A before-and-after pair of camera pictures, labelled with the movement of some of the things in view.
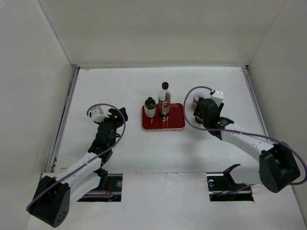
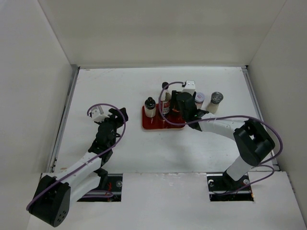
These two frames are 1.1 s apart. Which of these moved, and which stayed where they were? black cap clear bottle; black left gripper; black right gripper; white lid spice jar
Moved: black right gripper
Stayed: black left gripper; white lid spice jar; black cap clear bottle
